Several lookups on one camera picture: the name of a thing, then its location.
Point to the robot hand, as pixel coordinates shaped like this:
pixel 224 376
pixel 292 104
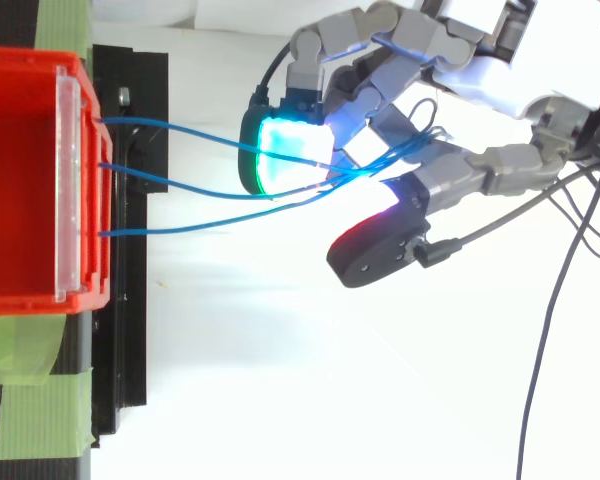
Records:
pixel 450 165

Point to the black stand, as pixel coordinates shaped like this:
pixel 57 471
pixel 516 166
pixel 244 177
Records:
pixel 130 80

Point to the red bin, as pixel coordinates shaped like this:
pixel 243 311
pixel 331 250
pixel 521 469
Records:
pixel 20 200

